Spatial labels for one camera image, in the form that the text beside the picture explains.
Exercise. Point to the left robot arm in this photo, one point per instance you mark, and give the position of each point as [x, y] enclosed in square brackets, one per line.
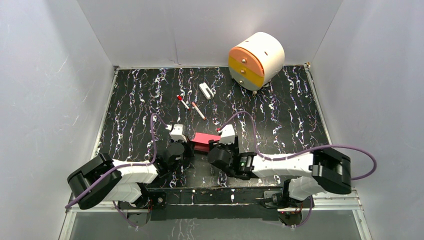
[106, 179]

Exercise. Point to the pink paper box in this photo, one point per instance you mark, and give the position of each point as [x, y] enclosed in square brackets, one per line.
[201, 141]

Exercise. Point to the red capped white marker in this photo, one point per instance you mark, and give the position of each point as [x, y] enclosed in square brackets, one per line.
[180, 98]

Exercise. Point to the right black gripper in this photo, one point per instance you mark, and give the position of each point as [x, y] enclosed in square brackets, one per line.
[234, 146]

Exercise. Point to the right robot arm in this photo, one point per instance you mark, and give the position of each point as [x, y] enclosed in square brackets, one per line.
[315, 171]

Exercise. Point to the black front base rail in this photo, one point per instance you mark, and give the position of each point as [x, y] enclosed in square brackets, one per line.
[212, 203]

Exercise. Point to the aluminium frame rail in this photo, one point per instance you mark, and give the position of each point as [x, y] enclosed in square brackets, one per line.
[333, 217]

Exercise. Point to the orange capped white marker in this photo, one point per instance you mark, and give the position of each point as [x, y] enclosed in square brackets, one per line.
[194, 105]

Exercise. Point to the round white drawer cabinet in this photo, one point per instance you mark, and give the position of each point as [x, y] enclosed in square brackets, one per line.
[256, 60]

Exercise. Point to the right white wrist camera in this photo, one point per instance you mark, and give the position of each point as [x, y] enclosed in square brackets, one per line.
[227, 134]

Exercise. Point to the white rectangular clip block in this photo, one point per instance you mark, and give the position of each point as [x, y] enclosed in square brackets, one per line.
[207, 92]

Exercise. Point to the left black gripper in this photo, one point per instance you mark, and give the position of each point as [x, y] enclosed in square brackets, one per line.
[188, 147]

